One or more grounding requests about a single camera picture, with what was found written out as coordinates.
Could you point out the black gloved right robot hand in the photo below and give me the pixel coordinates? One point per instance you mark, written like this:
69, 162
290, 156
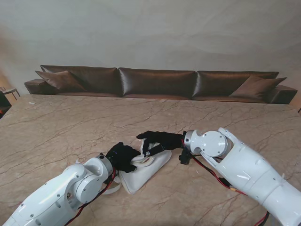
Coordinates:
164, 140

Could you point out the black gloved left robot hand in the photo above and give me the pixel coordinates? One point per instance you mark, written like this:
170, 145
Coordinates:
122, 156

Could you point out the cream fabric cosmetics bag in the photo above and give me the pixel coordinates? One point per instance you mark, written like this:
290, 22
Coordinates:
145, 169

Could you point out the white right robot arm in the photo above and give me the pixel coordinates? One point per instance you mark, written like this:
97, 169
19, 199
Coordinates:
247, 169

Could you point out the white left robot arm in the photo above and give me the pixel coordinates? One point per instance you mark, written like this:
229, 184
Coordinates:
58, 193

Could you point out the brown leather sofa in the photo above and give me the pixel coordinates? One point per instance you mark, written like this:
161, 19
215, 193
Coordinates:
156, 81

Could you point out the brown leather cushion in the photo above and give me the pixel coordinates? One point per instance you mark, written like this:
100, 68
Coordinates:
256, 88
61, 81

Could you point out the dark chair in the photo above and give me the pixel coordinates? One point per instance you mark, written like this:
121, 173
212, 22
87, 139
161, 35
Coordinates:
4, 103

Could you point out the small side table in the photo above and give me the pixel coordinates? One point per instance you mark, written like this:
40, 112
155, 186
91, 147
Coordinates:
10, 90

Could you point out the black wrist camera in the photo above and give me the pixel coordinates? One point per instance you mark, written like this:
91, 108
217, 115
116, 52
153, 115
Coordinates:
184, 157

